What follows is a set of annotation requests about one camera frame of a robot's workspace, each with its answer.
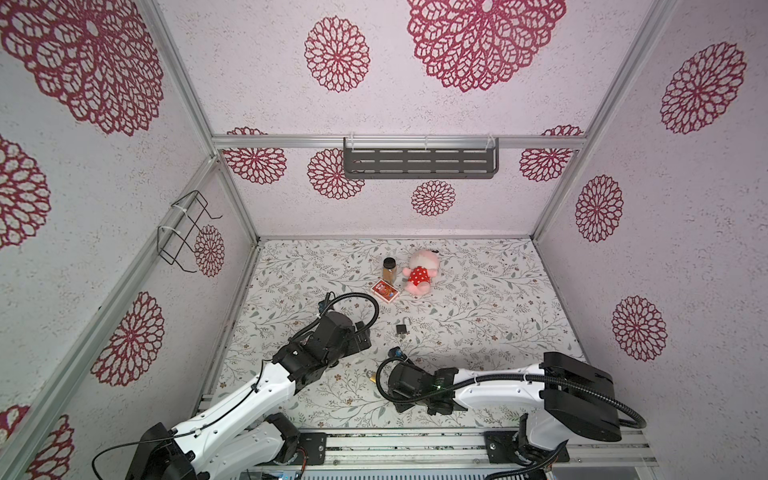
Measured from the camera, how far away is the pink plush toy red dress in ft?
3.35

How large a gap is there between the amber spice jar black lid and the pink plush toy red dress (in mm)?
51

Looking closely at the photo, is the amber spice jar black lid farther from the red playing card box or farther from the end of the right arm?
the end of the right arm

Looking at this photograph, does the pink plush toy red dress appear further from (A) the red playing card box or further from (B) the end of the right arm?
(B) the end of the right arm

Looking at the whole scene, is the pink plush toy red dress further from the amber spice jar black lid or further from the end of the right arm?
the end of the right arm

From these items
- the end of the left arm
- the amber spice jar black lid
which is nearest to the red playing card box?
the amber spice jar black lid

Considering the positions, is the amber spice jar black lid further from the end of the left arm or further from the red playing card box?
the end of the left arm

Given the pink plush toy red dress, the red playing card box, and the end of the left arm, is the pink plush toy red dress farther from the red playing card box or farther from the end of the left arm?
the end of the left arm

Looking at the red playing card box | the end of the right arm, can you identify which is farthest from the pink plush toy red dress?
the end of the right arm

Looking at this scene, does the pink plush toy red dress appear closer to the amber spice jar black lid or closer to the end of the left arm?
the amber spice jar black lid

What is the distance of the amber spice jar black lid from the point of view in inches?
40.2
